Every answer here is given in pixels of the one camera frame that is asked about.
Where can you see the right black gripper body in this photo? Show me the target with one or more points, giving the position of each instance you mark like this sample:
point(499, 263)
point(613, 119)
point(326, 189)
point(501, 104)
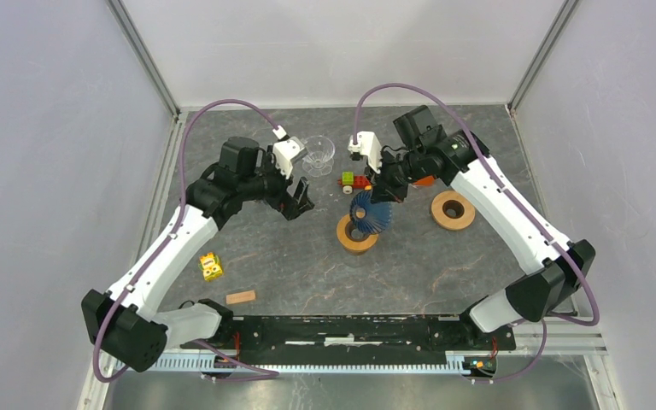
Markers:
point(394, 177)

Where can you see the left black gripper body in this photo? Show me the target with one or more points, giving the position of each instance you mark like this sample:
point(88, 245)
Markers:
point(269, 184)

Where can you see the blue plastic dripper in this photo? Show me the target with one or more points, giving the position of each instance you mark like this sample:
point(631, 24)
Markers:
point(367, 216)

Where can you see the wooden ring stand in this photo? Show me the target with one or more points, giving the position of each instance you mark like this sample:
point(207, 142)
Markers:
point(451, 211)
point(351, 239)

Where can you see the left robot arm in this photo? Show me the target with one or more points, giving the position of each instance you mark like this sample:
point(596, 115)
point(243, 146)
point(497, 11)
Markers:
point(124, 321)

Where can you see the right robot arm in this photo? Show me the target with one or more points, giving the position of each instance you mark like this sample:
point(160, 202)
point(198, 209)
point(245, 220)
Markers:
point(554, 266)

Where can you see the orange coffee filter box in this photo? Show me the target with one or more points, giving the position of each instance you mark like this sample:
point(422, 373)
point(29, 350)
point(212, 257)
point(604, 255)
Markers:
point(424, 182)

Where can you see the clear plastic dripper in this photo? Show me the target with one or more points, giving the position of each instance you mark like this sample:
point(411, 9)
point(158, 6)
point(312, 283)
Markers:
point(319, 159)

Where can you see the toy brick car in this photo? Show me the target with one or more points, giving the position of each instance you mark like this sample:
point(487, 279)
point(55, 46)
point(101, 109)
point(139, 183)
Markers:
point(351, 182)

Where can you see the yellow juice carton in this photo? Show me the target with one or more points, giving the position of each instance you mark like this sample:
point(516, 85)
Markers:
point(211, 266)

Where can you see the small wooden block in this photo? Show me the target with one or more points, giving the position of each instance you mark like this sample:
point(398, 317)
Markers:
point(241, 297)

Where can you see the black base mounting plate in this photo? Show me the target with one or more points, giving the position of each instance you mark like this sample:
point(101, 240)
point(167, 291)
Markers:
point(332, 340)

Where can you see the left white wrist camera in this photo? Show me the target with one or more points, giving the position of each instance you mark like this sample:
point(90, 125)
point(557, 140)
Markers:
point(287, 153)

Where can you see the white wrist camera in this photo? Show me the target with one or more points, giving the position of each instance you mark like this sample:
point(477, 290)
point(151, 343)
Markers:
point(365, 145)
point(287, 153)

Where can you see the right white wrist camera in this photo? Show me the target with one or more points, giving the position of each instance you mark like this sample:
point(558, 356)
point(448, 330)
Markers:
point(365, 145)

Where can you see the white slotted cable duct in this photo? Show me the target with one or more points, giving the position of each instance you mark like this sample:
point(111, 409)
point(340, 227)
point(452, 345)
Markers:
point(204, 361)

